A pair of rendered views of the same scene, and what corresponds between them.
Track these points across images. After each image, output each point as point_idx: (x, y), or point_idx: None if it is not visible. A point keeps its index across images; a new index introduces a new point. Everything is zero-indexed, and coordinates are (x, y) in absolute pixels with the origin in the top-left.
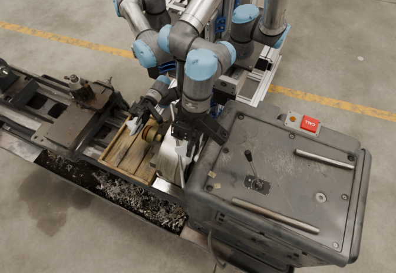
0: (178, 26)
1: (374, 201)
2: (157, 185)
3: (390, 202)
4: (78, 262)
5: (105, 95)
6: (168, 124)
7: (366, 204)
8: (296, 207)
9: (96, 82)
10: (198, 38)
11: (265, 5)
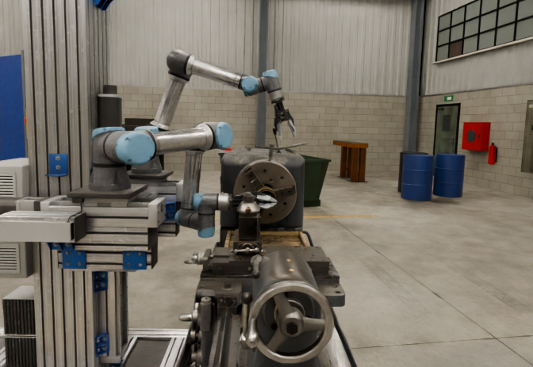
0: (247, 75)
1: (183, 286)
2: None
3: (180, 280)
4: None
5: (235, 231)
6: (257, 177)
7: (188, 288)
8: (280, 151)
9: (208, 258)
10: None
11: (174, 102)
